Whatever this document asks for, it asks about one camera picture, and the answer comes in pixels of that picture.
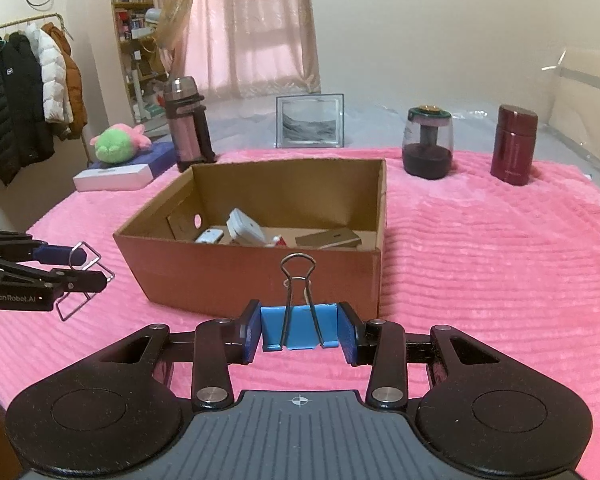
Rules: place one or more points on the green pink plush toy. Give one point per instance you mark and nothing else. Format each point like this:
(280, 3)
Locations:
(120, 143)

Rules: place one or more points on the sand picture frame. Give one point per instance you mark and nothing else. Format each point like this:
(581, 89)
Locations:
(314, 120)

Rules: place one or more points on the white puffer jacket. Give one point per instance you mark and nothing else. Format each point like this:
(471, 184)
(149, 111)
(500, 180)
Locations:
(56, 104)

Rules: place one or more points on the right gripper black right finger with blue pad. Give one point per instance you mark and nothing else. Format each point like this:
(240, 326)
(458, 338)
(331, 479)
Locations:
(379, 344)

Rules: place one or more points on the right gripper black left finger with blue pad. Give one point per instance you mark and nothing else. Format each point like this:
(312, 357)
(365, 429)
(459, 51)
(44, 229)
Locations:
(218, 344)

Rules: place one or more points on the gold router box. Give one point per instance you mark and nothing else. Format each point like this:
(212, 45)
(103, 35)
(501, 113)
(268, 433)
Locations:
(342, 237)

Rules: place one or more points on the black jacket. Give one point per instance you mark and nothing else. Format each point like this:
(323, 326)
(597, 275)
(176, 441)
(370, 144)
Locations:
(25, 136)

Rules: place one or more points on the pink fluffy blanket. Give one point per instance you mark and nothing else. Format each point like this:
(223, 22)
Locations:
(517, 267)

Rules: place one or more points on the white flat box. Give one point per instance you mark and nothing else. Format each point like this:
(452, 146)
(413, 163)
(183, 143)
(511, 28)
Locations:
(120, 178)

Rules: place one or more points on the brown cardboard box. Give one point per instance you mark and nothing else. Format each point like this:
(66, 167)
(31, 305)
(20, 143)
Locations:
(287, 197)

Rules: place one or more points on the blue binder clip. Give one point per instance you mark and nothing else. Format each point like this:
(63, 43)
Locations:
(301, 323)

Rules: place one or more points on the standing fan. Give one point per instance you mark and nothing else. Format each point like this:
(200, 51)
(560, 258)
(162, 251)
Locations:
(169, 23)

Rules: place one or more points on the white square night light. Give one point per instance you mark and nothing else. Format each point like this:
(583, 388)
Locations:
(243, 230)

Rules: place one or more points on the dark red thermos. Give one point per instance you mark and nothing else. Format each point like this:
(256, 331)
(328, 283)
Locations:
(514, 144)

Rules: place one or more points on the glass jar dark base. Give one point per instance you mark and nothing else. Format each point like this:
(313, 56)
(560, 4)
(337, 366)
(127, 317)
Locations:
(427, 146)

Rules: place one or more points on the pink curtain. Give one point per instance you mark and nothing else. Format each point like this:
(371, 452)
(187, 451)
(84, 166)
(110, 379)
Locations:
(239, 49)

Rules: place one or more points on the brown jacket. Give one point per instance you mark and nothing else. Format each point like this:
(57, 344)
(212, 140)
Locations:
(73, 81)

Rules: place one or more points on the red blue Doraemon toy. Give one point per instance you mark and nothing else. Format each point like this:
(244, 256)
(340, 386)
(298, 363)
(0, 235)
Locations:
(277, 241)

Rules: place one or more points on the wooden bookshelf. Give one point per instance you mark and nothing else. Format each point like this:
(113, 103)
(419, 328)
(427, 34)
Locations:
(146, 67)

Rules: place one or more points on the white remote control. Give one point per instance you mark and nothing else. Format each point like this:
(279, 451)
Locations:
(210, 236)

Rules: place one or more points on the purple book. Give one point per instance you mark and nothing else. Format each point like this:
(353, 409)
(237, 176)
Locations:
(158, 158)

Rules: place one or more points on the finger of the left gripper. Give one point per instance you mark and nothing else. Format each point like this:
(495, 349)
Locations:
(22, 247)
(92, 282)

